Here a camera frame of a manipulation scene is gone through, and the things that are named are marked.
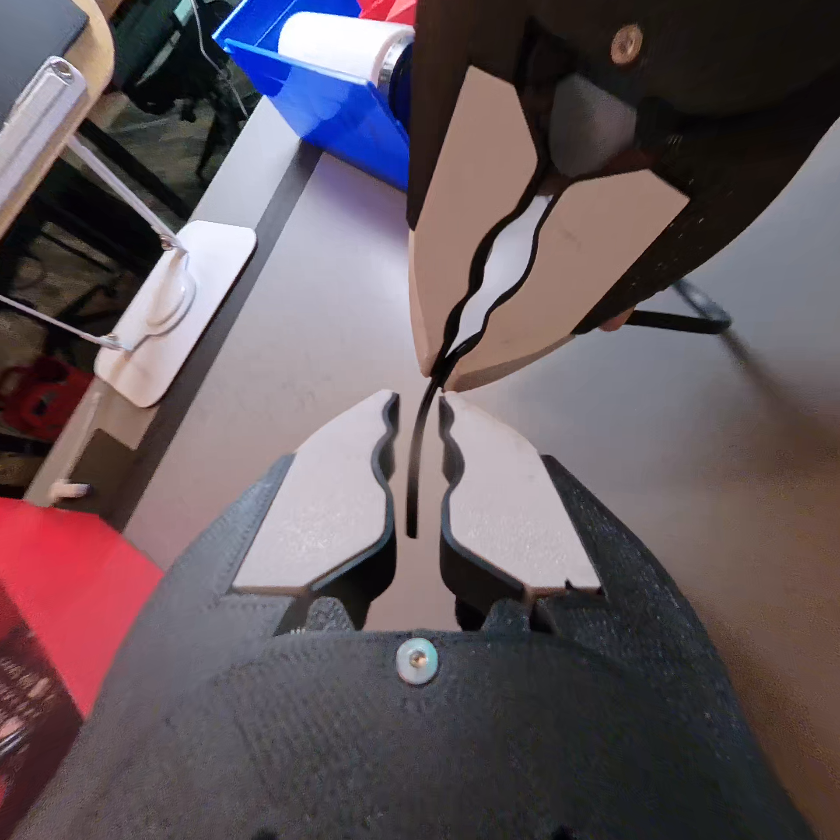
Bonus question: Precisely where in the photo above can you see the white metal panel stand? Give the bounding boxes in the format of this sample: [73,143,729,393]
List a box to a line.
[0,56,258,409]

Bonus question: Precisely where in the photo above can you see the black panel with wooden frame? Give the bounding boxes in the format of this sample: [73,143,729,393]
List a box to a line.
[0,0,116,237]

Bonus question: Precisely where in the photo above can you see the black cable tie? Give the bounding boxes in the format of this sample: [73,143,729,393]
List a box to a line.
[406,279,788,540]

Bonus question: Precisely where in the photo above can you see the red plastic bin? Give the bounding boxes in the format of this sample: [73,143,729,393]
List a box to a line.
[0,497,165,840]

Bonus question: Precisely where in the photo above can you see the white tape roll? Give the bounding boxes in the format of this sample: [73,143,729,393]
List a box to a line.
[277,12,416,126]

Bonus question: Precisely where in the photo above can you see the blue plastic bin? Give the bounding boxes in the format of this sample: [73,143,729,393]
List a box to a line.
[213,0,416,193]

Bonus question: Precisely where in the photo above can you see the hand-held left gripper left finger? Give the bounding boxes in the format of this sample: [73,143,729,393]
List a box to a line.
[231,389,400,634]

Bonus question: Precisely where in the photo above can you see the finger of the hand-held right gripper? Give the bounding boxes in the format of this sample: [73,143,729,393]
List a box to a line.
[408,64,540,379]
[445,169,691,393]

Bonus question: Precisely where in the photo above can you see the red plastic crate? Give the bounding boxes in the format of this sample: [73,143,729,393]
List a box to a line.
[0,357,93,441]

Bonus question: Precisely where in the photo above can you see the black office chair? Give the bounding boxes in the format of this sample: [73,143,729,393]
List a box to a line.
[115,0,253,178]

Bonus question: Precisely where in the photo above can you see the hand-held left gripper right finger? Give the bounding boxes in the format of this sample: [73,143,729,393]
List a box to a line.
[438,394,603,632]

